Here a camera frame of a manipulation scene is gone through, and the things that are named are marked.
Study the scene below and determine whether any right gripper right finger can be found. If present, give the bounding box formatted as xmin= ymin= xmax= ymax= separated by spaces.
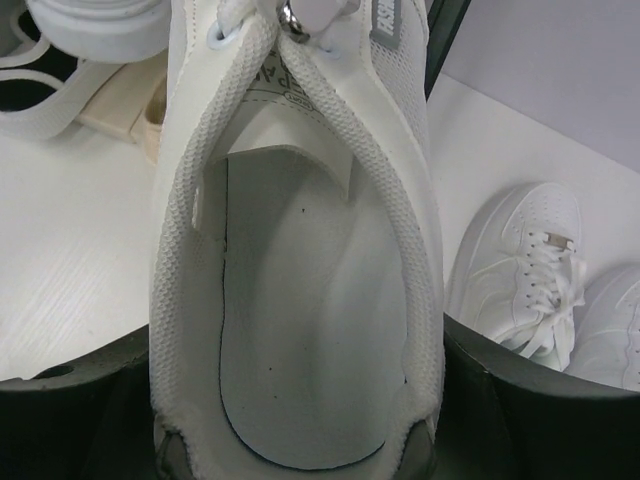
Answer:
xmin=435 ymin=318 xmax=639 ymax=479

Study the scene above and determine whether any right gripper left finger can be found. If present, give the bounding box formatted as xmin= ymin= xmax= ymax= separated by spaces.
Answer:
xmin=1 ymin=327 xmax=157 ymax=479

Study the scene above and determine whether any beige lace sneaker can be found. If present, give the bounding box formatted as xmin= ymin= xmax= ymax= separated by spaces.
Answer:
xmin=131 ymin=77 xmax=167 ymax=165

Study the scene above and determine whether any black white sneaker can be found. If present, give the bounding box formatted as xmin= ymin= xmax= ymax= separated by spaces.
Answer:
xmin=1 ymin=6 xmax=121 ymax=140

